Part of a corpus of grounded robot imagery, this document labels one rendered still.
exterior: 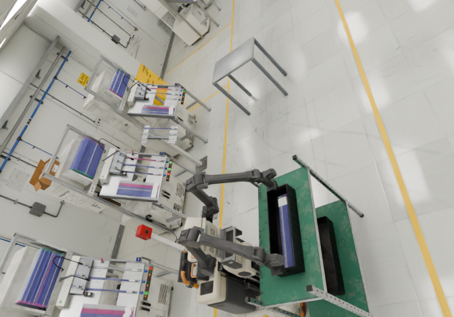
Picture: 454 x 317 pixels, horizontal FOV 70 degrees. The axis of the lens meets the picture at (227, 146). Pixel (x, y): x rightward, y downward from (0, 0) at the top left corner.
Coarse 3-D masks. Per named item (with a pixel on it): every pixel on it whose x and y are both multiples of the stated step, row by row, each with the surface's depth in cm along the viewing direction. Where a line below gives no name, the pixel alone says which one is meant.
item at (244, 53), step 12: (252, 36) 428; (240, 48) 436; (252, 48) 412; (228, 60) 441; (240, 60) 418; (252, 60) 404; (216, 72) 447; (228, 72) 423; (264, 72) 418; (216, 84) 441; (240, 84) 492; (276, 84) 433; (228, 96) 456; (240, 108) 474
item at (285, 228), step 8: (280, 200) 227; (280, 208) 224; (280, 216) 220; (288, 216) 216; (280, 224) 217; (288, 224) 212; (288, 232) 209; (288, 240) 206; (288, 248) 203; (288, 256) 200; (288, 264) 197
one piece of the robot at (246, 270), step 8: (208, 224) 234; (208, 232) 230; (216, 232) 239; (208, 248) 224; (192, 256) 224; (216, 256) 233; (240, 256) 248; (248, 264) 245; (232, 272) 249; (240, 272) 248; (248, 272) 247
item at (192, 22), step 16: (144, 0) 717; (160, 0) 723; (176, 0) 713; (192, 0) 716; (160, 16) 745; (176, 16) 807; (192, 16) 742; (208, 16) 736; (176, 32) 775; (192, 32) 774
